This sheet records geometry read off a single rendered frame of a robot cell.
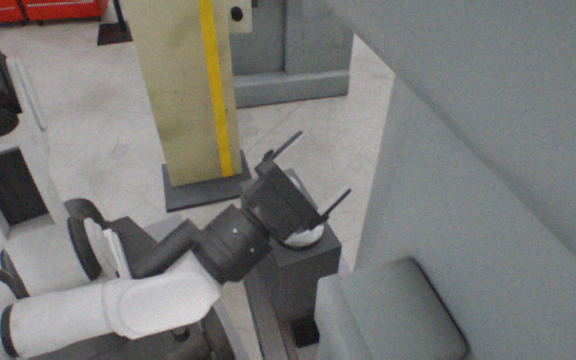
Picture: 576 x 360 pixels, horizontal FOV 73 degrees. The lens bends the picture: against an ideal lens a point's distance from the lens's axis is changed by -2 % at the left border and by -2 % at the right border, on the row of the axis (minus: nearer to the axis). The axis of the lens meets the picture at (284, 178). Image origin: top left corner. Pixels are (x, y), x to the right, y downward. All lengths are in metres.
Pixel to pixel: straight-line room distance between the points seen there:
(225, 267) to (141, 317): 0.11
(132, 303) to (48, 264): 0.39
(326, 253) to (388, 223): 0.53
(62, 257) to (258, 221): 0.46
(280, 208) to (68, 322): 0.30
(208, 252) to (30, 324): 0.22
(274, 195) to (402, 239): 0.38
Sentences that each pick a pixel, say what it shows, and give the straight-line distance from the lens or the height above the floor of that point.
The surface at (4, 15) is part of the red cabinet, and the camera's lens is 5.14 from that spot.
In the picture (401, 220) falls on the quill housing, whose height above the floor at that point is 1.55.
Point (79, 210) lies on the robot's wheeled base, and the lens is 1.39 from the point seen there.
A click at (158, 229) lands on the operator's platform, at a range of 1.72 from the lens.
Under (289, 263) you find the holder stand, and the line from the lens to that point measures 0.68.
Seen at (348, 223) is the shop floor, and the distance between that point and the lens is 2.22.
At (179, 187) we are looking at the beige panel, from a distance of 2.41.
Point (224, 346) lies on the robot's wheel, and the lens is 1.22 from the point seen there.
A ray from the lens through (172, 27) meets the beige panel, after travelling 1.91.
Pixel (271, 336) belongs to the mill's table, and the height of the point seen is 0.93.
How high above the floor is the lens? 1.68
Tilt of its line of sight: 44 degrees down
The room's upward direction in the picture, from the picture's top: straight up
